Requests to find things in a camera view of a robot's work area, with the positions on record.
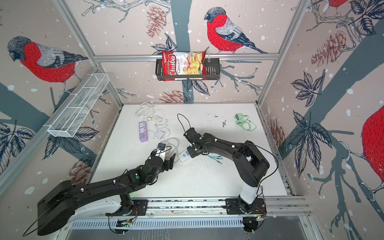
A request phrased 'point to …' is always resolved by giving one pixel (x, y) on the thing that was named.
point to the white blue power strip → (183, 156)
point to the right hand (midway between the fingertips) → (192, 153)
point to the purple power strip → (143, 131)
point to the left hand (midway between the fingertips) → (169, 153)
